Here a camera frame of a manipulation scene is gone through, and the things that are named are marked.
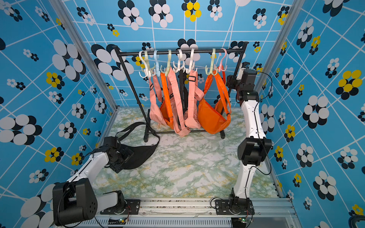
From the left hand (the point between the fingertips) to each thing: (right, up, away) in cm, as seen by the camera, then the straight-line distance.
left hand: (131, 158), depth 87 cm
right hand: (+64, +50, -4) cm, 81 cm away
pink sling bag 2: (+38, +27, -1) cm, 47 cm away
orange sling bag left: (+21, +32, +8) cm, 39 cm away
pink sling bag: (+15, +29, +1) cm, 32 cm away
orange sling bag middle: (+52, +24, +11) cm, 58 cm away
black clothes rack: (+6, +12, +14) cm, 20 cm away
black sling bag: (+33, +39, -2) cm, 51 cm away
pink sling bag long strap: (+33, +16, +6) cm, 38 cm away
